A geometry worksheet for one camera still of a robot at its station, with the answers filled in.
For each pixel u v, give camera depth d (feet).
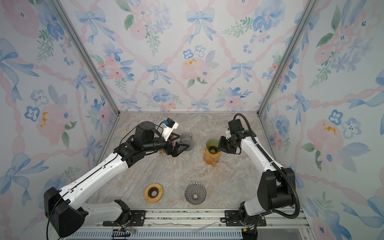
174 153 2.02
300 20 2.42
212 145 2.89
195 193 2.62
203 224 2.40
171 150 2.03
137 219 2.44
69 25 2.45
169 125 1.96
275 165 1.48
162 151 2.03
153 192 2.68
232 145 2.33
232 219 2.37
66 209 1.23
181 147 2.02
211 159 2.87
